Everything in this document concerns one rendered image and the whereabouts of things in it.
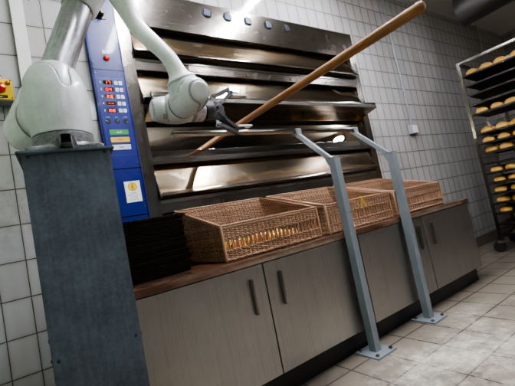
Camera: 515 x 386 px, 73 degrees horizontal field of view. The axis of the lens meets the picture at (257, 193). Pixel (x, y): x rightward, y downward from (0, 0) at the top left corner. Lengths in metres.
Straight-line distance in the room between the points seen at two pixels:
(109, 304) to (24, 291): 0.80
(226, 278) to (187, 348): 0.28
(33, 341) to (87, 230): 0.87
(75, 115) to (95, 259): 0.39
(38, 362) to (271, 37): 2.28
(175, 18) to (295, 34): 0.95
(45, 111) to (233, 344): 0.98
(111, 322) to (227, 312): 0.52
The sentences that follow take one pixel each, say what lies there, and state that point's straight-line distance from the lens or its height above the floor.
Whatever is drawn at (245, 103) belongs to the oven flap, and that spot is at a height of 1.40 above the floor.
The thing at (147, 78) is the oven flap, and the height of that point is 1.59.
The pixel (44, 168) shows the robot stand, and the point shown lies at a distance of 0.99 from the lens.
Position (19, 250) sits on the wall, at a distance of 1.74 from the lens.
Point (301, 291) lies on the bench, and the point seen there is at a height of 0.38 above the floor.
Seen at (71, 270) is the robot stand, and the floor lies 0.70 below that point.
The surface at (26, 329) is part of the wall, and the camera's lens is 1.76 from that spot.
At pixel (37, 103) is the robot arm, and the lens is 1.08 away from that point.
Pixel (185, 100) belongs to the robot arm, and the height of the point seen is 1.15.
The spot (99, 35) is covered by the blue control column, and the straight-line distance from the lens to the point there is 2.05.
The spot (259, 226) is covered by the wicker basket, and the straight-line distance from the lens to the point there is 1.51.
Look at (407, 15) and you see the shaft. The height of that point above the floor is 1.18.
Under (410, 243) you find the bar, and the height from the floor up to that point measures 0.43.
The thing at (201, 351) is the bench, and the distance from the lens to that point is 1.35.
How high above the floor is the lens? 0.73
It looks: 4 degrees up
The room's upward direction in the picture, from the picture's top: 11 degrees counter-clockwise
